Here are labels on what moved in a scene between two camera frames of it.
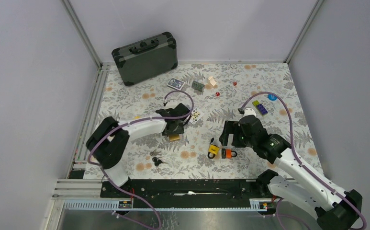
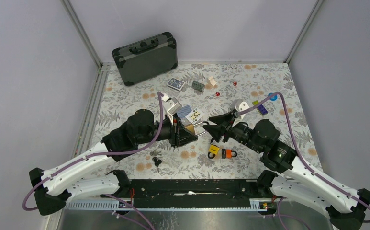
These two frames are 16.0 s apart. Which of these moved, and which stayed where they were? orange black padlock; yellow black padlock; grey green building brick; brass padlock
Moved: brass padlock
Stayed: grey green building brick; orange black padlock; yellow black padlock
